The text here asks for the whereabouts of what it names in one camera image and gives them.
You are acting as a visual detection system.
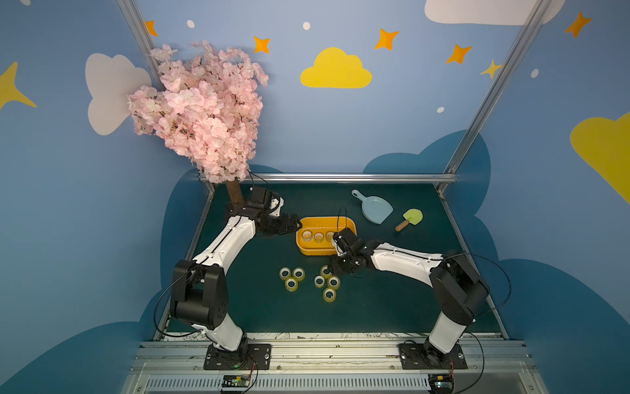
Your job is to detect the yellow plastic storage box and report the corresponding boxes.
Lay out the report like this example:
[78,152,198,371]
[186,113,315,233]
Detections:
[295,216,357,256]

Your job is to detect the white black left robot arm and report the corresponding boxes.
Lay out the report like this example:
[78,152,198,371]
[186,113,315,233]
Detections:
[170,197,302,353]

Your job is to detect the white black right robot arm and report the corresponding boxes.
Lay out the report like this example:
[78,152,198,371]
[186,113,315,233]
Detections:
[331,236,490,357]

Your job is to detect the tape roll left cluster back-left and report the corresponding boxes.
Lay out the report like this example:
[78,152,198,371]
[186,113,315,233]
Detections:
[279,268,293,281]

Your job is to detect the tape roll left cluster back-right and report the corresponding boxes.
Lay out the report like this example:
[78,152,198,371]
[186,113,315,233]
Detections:
[292,268,305,282]

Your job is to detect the tape roll left cluster front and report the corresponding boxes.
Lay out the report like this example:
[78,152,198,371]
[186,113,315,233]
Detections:
[285,277,299,292]

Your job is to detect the aluminium back horizontal bar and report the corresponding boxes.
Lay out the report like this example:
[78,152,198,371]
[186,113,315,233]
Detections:
[253,173,457,184]

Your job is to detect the light blue plastic dustpan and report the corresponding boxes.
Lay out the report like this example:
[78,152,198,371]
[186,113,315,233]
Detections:
[351,189,393,225]

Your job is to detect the pink cherry blossom tree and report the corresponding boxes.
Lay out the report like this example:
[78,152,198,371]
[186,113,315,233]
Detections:
[127,41,269,183]

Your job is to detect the right green circuit board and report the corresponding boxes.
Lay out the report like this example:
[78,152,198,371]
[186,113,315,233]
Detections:
[428,374,454,392]

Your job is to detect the green circuit board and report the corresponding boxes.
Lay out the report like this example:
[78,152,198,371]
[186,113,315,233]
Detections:
[221,375,250,390]
[428,374,454,392]

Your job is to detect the left green circuit board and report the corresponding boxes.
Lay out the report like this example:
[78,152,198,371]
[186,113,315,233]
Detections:
[221,375,250,390]

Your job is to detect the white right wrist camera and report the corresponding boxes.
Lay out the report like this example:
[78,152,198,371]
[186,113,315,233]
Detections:
[332,228,365,256]

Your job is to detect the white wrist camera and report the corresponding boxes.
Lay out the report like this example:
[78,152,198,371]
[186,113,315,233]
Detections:
[332,228,365,256]
[246,186,284,217]

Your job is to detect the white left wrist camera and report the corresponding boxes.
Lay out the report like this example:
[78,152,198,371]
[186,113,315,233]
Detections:
[246,186,284,217]

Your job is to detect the green spatula wooden handle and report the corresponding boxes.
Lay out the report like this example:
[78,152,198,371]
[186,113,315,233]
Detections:
[395,208,424,232]

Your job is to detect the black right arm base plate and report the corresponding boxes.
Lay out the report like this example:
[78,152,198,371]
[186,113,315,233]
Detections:
[398,341,468,370]

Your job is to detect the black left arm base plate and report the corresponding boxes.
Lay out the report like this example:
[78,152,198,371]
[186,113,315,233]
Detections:
[203,344,272,370]

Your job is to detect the aluminium front rail frame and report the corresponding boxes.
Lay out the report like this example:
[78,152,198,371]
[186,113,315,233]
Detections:
[122,333,546,393]

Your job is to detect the aluminium left corner post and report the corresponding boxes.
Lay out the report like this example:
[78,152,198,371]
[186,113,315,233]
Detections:
[116,0,164,90]

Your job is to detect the aluminium corner post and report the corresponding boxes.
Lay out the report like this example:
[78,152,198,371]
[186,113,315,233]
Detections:
[437,0,552,196]
[116,0,164,90]

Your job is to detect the aluminium right corner post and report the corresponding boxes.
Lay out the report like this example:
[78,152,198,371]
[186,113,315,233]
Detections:
[437,0,552,196]

